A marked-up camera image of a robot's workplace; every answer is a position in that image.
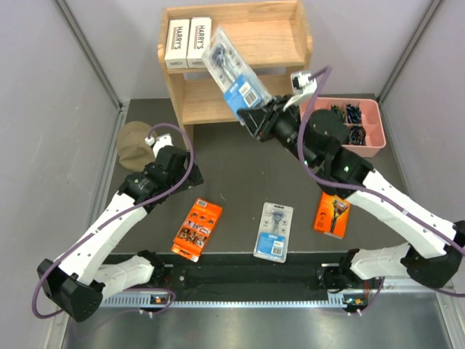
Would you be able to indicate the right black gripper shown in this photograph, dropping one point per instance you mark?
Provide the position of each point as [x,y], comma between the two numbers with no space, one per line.
[261,122]

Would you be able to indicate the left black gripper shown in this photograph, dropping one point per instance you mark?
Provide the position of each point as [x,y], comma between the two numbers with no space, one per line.
[193,179]

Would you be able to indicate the blue razor blister pack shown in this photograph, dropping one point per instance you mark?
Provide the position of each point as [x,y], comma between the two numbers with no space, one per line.
[273,233]
[241,88]

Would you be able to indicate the orange razor blade cartridge box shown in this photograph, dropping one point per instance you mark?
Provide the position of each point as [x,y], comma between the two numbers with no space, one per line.
[196,230]

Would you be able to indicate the white Harry's box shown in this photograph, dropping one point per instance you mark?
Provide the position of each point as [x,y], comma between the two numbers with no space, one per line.
[177,44]
[199,37]

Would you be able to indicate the orange Gillette razor box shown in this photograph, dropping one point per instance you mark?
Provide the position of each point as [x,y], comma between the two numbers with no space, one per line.
[332,216]

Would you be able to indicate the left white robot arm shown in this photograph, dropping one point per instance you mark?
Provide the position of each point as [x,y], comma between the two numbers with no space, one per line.
[76,281]

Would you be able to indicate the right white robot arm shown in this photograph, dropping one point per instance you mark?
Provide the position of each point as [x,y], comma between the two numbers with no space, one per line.
[433,248]

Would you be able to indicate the wooden two-tier shelf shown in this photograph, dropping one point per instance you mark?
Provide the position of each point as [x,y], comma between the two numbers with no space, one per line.
[273,37]

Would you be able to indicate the beige cap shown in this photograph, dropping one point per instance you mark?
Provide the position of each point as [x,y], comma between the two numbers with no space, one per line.
[133,152]

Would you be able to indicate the pink compartment organizer tray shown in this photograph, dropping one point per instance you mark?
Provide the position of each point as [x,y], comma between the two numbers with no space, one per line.
[356,123]

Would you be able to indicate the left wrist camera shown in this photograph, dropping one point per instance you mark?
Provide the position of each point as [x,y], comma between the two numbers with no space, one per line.
[159,142]

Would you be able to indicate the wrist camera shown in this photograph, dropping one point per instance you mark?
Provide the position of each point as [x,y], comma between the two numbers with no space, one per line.
[159,142]
[303,86]

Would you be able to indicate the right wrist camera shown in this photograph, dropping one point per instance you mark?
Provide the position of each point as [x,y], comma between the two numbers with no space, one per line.
[303,86]

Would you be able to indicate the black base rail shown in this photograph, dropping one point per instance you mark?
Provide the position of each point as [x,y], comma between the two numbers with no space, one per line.
[242,277]

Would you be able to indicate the grey slotted cable duct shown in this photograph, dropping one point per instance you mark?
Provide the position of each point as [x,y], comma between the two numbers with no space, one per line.
[148,300]

